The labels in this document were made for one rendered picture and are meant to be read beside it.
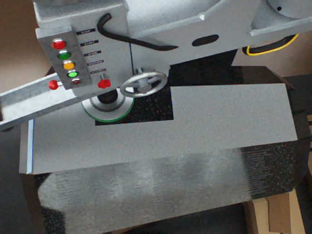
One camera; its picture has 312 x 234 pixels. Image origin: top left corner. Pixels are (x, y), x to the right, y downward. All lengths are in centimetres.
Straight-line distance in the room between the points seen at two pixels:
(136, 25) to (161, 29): 7
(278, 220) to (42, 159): 126
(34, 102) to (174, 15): 68
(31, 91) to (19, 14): 152
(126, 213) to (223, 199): 41
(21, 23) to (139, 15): 194
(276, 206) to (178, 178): 78
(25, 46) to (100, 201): 154
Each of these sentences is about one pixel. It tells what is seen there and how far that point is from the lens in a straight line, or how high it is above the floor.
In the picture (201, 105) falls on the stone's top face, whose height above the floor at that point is 87.
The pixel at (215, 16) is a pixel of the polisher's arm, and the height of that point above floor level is 144.
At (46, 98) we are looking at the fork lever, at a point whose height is 100.
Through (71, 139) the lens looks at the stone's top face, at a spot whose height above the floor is 87.
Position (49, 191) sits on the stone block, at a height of 81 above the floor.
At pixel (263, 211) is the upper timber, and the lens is 213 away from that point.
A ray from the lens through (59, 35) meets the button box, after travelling 89.
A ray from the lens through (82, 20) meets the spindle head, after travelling 88.
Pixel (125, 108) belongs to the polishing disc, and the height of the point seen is 90.
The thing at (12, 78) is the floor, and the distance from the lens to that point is 270.
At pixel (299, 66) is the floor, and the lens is 276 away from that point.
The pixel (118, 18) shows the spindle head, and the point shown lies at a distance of 90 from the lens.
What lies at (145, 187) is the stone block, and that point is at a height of 78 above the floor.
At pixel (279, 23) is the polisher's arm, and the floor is 129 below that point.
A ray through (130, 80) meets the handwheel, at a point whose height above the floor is 131.
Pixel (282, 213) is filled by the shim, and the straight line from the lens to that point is 214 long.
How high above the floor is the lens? 227
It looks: 70 degrees down
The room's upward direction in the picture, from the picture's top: straight up
